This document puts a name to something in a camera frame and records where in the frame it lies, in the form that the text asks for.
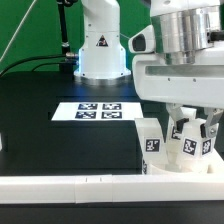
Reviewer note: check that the thin white rod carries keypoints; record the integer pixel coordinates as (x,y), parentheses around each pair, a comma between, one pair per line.
(17,30)

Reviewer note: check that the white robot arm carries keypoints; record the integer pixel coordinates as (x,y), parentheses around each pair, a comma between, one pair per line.
(179,56)

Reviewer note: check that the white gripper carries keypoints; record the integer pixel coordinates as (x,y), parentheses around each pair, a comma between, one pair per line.
(199,84)

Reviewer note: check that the white L-shaped fence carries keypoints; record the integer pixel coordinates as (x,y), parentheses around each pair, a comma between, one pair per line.
(115,188)

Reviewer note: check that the white block at left edge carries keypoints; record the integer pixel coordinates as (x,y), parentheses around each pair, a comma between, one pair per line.
(1,142)

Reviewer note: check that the white marker tag sheet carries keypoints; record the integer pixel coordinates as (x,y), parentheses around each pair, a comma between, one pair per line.
(97,111)

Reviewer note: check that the white round stool seat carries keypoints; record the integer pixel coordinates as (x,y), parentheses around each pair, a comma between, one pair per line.
(166,168)

